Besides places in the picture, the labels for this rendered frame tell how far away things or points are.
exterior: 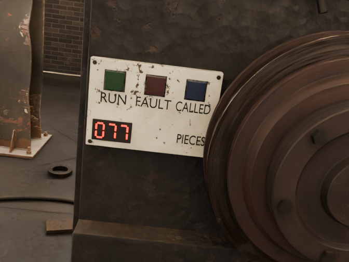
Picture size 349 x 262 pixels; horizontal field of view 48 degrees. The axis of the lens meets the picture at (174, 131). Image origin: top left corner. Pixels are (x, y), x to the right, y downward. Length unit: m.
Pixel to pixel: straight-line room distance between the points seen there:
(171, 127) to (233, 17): 0.25
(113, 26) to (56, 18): 6.20
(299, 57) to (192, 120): 0.25
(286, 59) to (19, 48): 2.89
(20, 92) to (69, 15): 3.62
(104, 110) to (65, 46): 6.20
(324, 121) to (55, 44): 6.56
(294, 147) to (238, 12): 0.31
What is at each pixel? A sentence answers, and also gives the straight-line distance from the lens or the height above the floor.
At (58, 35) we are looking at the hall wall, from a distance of 7.00.
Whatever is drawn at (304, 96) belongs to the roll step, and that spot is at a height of 1.24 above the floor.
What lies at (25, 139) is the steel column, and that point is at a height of 0.12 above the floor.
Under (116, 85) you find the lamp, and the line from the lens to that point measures 0.78.
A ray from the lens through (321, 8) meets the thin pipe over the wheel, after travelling 0.81.
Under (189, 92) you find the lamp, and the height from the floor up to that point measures 1.20.
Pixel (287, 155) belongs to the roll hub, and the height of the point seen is 1.16.
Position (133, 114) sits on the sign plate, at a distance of 0.80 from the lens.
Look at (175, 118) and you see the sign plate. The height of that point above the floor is 1.14.
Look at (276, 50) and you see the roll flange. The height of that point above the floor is 1.30.
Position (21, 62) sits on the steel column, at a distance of 3.41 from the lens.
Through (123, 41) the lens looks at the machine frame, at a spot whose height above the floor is 1.27.
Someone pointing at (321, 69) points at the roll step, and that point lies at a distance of 0.67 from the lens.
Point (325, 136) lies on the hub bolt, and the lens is 0.62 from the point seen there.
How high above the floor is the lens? 1.35
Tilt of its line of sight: 18 degrees down
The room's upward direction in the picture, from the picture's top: 8 degrees clockwise
